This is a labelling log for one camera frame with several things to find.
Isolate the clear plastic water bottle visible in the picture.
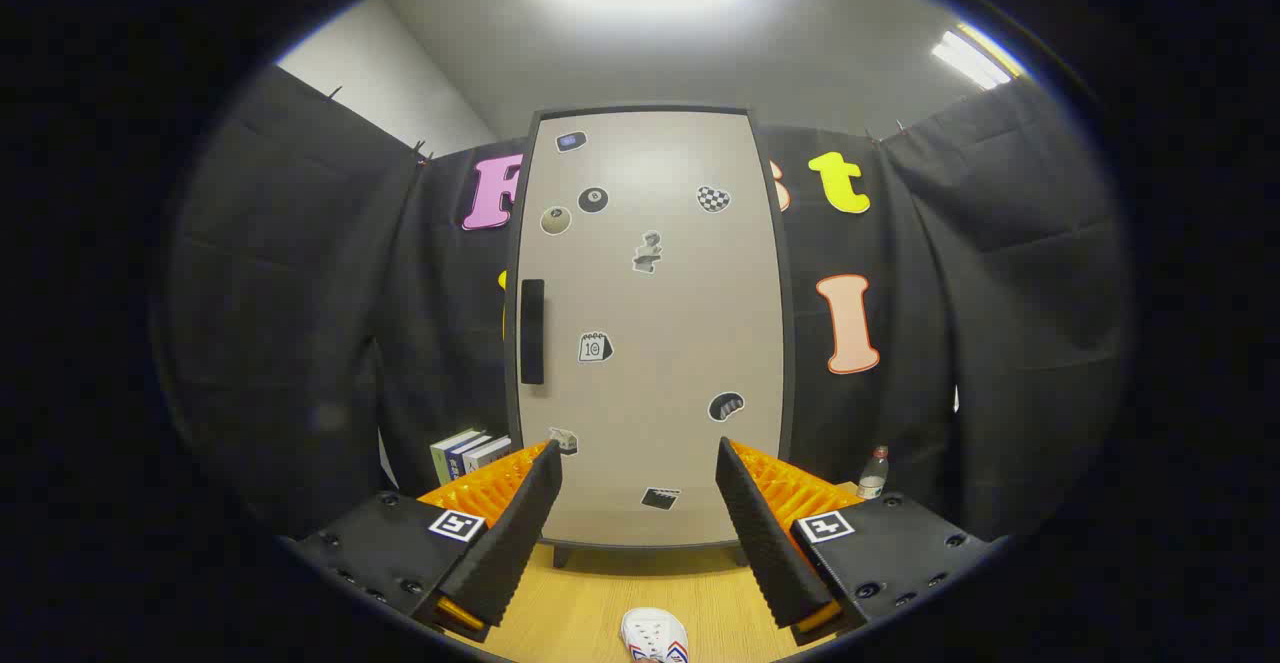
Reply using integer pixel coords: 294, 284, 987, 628
858, 446, 890, 501

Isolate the dark blue book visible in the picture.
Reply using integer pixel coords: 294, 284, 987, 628
447, 433, 493, 482

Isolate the white and grey book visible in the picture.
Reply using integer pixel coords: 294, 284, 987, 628
462, 437, 513, 476

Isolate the white and green book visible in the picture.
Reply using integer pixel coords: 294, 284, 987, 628
431, 429, 481, 487

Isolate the narrow ceiling light panel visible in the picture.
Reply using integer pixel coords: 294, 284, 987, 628
932, 23, 1026, 91

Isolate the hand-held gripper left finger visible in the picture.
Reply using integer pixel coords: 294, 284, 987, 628
290, 440, 563, 644

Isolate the black backdrop cloth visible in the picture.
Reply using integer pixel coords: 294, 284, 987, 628
150, 63, 1136, 544

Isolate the white shoe with striped sides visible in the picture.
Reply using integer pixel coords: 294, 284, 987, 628
620, 608, 690, 663

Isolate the dark grey shoe cabinet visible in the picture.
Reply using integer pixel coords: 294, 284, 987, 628
503, 103, 798, 569

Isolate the beige shoe cabinet door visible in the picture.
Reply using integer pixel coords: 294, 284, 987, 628
508, 108, 793, 550

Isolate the black door handle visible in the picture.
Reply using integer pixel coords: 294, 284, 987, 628
520, 279, 546, 386

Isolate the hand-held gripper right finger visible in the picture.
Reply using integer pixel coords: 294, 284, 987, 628
715, 437, 1001, 646

